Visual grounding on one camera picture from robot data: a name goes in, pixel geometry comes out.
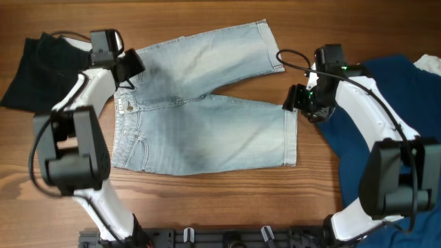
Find folded black garment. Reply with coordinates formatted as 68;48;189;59
1;33;90;113

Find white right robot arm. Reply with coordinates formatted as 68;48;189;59
283;72;440;247

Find dark blue garment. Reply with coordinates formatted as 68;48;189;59
315;54;441;248

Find light blue denim shorts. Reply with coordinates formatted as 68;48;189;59
112;20;297;176

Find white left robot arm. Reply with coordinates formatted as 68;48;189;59
28;49;152;247

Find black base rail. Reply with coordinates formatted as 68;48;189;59
78;225;345;248

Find white garment in pile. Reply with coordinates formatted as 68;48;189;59
414;54;441;76

